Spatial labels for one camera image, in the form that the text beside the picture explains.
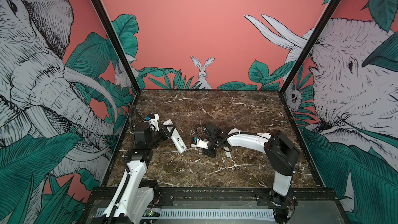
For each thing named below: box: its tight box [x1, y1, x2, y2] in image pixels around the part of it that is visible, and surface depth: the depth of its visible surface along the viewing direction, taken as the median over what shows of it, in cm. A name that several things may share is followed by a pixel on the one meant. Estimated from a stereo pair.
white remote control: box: [162, 118, 188, 154], surface depth 79 cm
